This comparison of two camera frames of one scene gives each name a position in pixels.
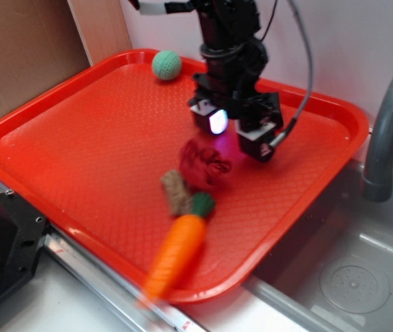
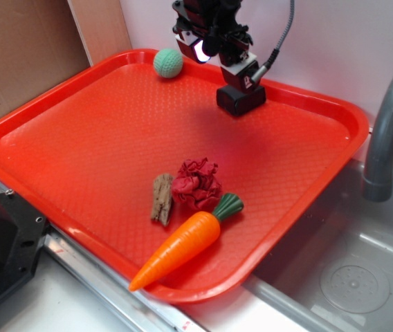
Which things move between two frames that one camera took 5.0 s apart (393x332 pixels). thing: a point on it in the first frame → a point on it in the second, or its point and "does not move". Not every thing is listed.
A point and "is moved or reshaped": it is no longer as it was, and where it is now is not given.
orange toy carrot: [178, 250] is moved or reshaped
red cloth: [202, 167] → [196, 184]
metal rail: [117, 288] does not move
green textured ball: [167, 65] does not move
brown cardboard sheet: [22, 47] does not move
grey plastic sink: [351, 265] does not move
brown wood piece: [180, 199] → [162, 185]
